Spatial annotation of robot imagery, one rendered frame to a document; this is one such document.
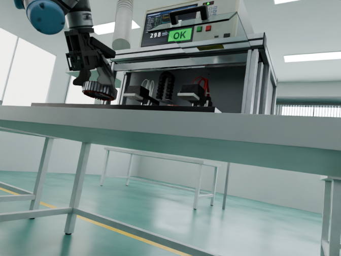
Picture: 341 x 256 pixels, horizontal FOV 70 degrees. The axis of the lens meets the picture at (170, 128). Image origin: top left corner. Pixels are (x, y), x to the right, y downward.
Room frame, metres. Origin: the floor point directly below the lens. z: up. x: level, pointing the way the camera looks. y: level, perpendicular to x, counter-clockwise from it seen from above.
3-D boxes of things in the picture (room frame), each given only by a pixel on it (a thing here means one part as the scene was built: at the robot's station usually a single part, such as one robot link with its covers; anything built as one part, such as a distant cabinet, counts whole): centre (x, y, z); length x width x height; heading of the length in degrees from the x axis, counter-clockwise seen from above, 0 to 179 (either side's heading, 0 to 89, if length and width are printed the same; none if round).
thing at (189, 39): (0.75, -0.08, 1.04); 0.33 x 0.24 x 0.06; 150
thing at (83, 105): (0.85, 0.08, 0.76); 0.64 x 0.47 x 0.02; 60
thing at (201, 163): (4.71, 0.10, 0.38); 2.10 x 0.90 x 0.75; 60
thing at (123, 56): (1.11, -0.08, 1.09); 0.68 x 0.44 x 0.05; 60
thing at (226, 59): (0.92, 0.03, 1.03); 0.62 x 0.01 x 0.03; 60
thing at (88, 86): (0.79, 0.25, 0.84); 0.11 x 0.11 x 0.04
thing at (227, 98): (1.05, -0.04, 0.92); 0.66 x 0.01 x 0.30; 60
